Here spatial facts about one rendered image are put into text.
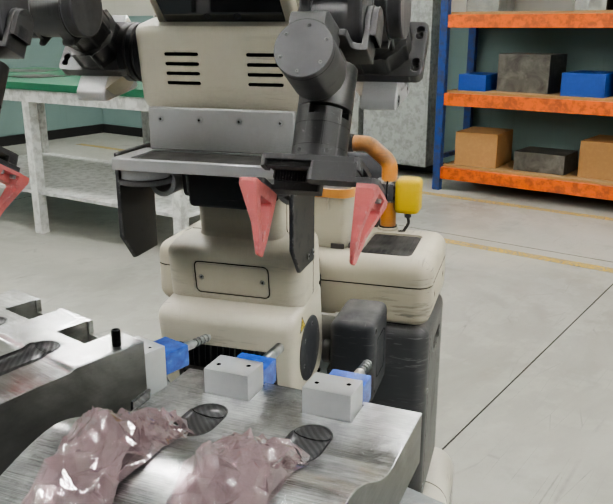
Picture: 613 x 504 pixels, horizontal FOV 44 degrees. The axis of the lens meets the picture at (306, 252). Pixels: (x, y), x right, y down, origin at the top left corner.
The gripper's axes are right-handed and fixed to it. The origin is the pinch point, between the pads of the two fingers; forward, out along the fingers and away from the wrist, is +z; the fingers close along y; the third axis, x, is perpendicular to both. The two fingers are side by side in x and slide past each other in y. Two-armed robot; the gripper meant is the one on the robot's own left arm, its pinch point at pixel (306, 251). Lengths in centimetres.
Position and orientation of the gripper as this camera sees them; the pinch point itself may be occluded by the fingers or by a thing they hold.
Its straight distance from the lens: 75.3
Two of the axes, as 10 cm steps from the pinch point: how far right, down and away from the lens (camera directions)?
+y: 9.6, 0.8, -2.8
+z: -1.3, 9.8, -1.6
